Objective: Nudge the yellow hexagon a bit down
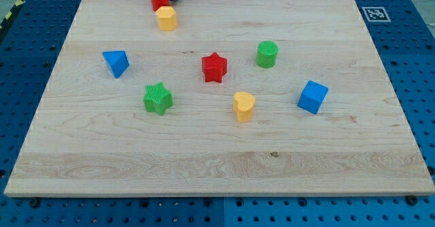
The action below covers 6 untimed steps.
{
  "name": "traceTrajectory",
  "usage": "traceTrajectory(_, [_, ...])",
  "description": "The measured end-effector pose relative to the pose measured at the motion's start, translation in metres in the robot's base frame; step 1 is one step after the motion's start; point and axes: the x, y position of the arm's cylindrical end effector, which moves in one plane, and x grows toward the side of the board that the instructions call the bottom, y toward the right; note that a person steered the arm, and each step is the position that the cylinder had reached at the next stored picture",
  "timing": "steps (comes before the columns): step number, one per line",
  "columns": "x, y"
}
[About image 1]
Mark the black bolt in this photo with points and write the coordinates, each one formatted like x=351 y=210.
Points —
x=34 y=203
x=411 y=200

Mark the black bolt left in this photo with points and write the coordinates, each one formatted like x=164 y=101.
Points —
x=34 y=203

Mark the white fiducial marker tag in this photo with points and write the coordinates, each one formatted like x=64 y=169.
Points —
x=376 y=14

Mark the green cylinder block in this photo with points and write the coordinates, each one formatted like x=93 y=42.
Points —
x=266 y=54

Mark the green star block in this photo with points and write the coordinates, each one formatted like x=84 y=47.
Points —
x=157 y=98

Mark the red star block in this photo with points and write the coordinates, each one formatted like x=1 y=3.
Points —
x=214 y=67

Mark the yellow hexagon block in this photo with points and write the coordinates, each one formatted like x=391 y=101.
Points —
x=166 y=18

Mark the yellow heart block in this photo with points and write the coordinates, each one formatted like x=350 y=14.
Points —
x=243 y=106

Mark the blue triangle block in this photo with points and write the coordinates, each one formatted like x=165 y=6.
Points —
x=117 y=62

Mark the black bolt right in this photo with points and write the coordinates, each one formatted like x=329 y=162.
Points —
x=411 y=200

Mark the blue cube block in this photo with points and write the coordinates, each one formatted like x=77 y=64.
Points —
x=312 y=96

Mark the wooden board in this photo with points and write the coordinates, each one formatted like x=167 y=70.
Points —
x=92 y=137

